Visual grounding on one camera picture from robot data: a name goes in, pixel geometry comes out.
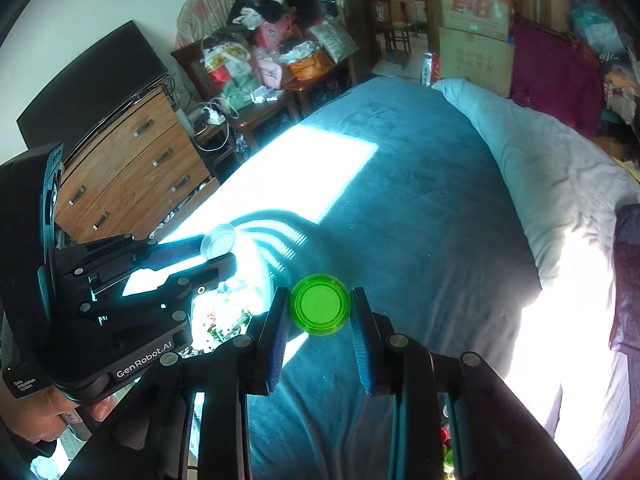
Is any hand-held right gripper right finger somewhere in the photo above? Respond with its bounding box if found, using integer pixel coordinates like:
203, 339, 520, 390
348, 286, 583, 480

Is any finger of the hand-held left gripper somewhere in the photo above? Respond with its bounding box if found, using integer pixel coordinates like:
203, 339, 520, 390
52, 234, 208, 288
79, 252, 237, 328

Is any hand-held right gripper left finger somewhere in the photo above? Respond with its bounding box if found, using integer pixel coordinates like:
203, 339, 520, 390
60, 286, 293, 480

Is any clear round lid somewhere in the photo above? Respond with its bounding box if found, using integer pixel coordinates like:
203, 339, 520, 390
201, 223, 237, 259

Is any white round basket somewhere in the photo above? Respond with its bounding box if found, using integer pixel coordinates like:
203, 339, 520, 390
120, 222, 275, 358

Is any green round lid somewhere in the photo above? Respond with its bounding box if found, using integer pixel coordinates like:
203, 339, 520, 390
289, 273, 351, 337

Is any person's left hand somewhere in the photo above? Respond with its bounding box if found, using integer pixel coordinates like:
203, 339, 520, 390
10, 385, 117, 445

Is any wooden dresser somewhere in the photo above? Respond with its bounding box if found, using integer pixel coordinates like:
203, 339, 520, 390
54, 85, 221, 246

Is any wooden low table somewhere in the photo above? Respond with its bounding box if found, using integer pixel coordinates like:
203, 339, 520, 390
197, 87, 301, 161

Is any pale green bag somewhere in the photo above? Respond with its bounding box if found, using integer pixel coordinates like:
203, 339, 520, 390
220, 77, 261, 111

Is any small white carton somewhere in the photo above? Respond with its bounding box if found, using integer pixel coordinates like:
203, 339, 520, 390
250, 86, 286, 105

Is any black flat television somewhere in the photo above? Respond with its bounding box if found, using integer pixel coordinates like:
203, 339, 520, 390
16, 20, 169, 153

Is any red and yellow bag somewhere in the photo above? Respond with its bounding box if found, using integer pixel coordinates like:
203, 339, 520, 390
200, 40, 253, 88

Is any pink bag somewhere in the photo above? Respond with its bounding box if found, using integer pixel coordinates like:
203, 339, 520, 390
250, 47, 283, 88

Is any wooden stool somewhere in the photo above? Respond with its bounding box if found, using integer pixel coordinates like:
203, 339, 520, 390
285, 75, 346, 121

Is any orange bag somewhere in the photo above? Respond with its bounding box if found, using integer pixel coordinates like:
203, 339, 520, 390
285, 47, 336, 82

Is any grey quilt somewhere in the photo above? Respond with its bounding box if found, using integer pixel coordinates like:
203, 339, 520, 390
432, 78, 640, 480

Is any printed woven sack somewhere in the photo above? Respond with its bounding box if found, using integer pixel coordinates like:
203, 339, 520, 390
307, 20, 360, 63

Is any dark purple cloth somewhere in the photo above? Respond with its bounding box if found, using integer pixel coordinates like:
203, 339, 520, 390
607, 204, 640, 356

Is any wooden chair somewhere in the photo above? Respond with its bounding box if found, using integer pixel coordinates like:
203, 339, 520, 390
382, 22, 413, 53

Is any large plain cardboard box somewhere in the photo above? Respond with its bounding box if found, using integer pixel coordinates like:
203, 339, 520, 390
437, 25, 516, 98

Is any maroon cloth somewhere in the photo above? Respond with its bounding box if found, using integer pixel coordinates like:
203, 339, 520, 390
510, 17, 606, 138

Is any red print cardboard box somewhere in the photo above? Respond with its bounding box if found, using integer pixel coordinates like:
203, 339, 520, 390
439, 0, 516, 43

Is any pile of mixed clothes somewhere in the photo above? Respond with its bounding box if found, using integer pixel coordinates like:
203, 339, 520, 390
597, 52, 640, 136

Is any blue and white plastic bag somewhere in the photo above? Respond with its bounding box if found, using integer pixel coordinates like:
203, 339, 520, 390
570, 0, 626, 61

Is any white cable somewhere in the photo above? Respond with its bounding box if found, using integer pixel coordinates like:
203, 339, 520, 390
192, 97, 241, 153

